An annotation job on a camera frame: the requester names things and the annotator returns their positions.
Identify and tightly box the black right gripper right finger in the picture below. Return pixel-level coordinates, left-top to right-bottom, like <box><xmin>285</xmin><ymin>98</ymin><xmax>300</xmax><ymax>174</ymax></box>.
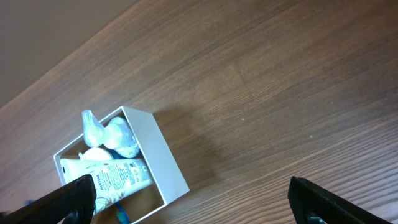
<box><xmin>288</xmin><ymin>176</ymin><xmax>389</xmax><ymax>224</ymax></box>

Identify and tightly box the white lidded blue jar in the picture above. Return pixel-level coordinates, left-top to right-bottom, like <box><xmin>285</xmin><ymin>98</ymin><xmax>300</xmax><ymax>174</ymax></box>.
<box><xmin>78</xmin><ymin>147</ymin><xmax>114</xmax><ymax>161</ymax></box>

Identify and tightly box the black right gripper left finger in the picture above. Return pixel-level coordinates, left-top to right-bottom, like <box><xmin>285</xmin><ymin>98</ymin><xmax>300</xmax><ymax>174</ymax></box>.
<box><xmin>1</xmin><ymin>174</ymin><xmax>96</xmax><ymax>224</ymax></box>

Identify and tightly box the white squeeze tube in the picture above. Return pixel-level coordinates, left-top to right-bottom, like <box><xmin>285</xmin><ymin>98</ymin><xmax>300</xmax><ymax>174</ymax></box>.
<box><xmin>60</xmin><ymin>159</ymin><xmax>154</xmax><ymax>215</ymax></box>

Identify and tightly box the blue white toothbrush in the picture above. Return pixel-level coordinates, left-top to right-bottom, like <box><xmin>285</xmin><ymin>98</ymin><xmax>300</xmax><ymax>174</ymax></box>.
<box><xmin>114</xmin><ymin>202</ymin><xmax>131</xmax><ymax>224</ymax></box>

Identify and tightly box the open beige cardboard box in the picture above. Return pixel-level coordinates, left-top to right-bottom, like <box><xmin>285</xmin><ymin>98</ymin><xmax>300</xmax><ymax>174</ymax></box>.
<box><xmin>54</xmin><ymin>106</ymin><xmax>189</xmax><ymax>223</ymax></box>

